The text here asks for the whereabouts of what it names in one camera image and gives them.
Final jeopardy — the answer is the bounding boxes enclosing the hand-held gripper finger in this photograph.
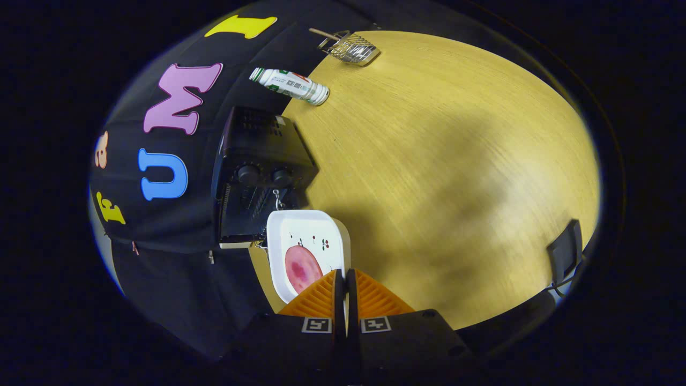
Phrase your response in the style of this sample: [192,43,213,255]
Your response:
[225,269,347,377]
[346,268,475,379]

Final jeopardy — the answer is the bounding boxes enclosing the pink ham slice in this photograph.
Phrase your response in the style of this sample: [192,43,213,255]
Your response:
[285,245,324,294]

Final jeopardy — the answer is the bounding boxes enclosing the white square plate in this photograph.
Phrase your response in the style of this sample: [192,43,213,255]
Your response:
[266,210,352,304]

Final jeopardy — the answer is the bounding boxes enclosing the black toaster oven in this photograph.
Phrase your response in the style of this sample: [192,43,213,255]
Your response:
[211,106,318,250]

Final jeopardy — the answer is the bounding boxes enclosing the black backdrop cloth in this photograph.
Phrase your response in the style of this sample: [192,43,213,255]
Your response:
[88,0,386,360]

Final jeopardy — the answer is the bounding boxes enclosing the white bottle green label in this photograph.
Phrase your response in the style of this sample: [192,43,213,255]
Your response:
[249,67,331,106]

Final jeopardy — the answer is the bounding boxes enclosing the black box with cable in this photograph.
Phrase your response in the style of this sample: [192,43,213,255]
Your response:
[546,219,584,285]

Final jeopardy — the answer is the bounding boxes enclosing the metal wire basket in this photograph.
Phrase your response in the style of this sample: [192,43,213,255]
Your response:
[317,31,381,67]

